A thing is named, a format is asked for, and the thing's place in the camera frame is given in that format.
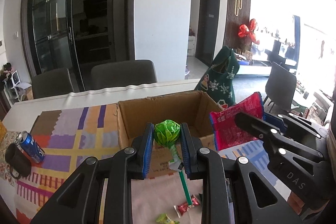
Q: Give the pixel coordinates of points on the green knitted Christmas bag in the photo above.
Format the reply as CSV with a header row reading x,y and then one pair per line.
x,y
218,78

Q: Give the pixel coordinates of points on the blue Pepsi can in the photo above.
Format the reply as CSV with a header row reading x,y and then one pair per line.
x,y
31,147

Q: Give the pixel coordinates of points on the red ribbon bow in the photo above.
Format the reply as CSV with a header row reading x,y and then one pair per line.
x,y
248,32

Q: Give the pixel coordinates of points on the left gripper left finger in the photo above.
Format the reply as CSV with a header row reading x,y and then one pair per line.
x,y
96,183

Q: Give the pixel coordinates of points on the green small snack packet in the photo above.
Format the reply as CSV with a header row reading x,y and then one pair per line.
x,y
165,219

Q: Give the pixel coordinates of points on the black glass cabinet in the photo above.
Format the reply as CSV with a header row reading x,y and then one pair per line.
x,y
77,35

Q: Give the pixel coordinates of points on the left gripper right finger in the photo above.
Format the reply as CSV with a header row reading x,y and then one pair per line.
x,y
234,191

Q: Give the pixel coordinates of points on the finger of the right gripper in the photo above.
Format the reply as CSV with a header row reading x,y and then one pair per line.
x,y
297,128
273,139

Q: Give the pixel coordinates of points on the red wrapped candy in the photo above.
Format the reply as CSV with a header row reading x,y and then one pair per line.
x,y
185,207

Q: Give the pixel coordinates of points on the black mug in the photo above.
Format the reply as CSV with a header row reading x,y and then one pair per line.
x,y
20,165

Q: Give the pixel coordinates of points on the dark grey dining chair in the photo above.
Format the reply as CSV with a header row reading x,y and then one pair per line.
x,y
123,73
52,83

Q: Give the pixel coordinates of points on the brown cardboard box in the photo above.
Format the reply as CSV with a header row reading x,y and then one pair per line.
x,y
192,108

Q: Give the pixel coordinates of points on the green lollipop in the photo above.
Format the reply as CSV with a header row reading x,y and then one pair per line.
x,y
166,134

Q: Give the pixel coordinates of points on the pink red snack bag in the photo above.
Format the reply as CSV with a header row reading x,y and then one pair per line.
x,y
226,133

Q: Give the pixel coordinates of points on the colourful patterned tablecloth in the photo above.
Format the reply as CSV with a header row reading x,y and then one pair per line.
x,y
69,136

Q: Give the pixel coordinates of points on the dark chair right side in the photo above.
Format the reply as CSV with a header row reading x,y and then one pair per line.
x,y
280,87

